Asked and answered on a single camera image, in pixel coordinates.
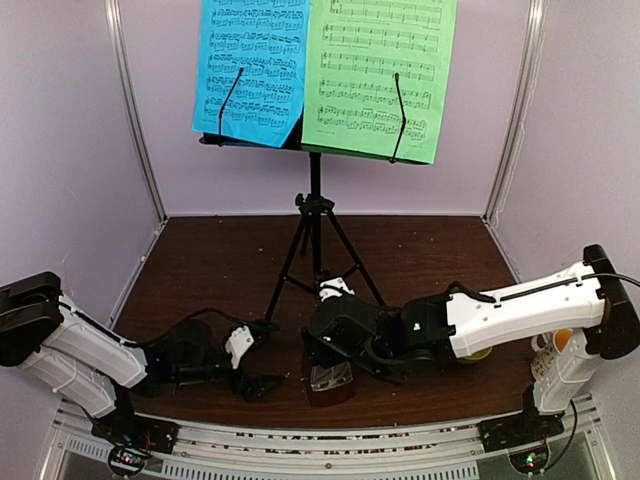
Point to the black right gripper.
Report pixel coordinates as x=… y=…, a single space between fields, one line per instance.
x=318 y=356

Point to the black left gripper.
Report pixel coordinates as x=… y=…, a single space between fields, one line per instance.
x=255 y=389

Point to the wooden metronome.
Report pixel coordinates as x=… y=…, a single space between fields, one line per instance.
x=326 y=387

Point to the black music stand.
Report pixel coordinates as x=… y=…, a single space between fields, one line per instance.
x=312 y=208

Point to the green sheet music page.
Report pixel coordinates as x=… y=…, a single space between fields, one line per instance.
x=377 y=76

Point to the blue sheet music page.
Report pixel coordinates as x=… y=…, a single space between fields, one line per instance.
x=251 y=69

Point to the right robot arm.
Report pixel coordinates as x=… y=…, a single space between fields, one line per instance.
x=587 y=298

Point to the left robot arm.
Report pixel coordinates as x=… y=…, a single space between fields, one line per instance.
x=46 y=334

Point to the lime green bowl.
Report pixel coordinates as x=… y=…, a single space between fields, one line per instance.
x=475 y=357

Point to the white patterned mug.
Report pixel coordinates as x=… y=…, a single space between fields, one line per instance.
x=557 y=354

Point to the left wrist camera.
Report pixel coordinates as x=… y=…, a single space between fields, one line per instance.
x=238 y=344

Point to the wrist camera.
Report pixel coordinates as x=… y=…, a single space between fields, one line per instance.
x=238 y=344
x=330 y=285

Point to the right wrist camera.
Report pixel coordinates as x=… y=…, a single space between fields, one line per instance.
x=330 y=285

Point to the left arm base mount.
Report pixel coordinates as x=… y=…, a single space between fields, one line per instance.
x=134 y=438

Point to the front aluminium rail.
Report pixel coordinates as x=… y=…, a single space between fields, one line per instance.
x=445 y=450

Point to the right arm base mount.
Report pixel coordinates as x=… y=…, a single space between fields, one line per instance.
x=525 y=435

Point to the right aluminium frame post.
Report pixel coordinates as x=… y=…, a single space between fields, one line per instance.
x=528 y=70

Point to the aluminium frame post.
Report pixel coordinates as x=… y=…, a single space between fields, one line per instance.
x=118 y=41
x=528 y=70

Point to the left aluminium frame post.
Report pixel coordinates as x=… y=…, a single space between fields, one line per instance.
x=118 y=41

